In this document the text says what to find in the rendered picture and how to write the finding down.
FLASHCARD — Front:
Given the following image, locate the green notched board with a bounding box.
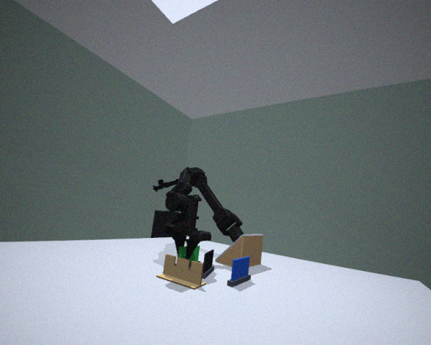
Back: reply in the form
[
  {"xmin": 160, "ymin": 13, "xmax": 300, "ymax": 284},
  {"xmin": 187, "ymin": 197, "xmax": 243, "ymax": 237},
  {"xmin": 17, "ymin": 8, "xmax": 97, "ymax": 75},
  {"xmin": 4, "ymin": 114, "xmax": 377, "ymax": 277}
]
[{"xmin": 177, "ymin": 245, "xmax": 200, "ymax": 262}]

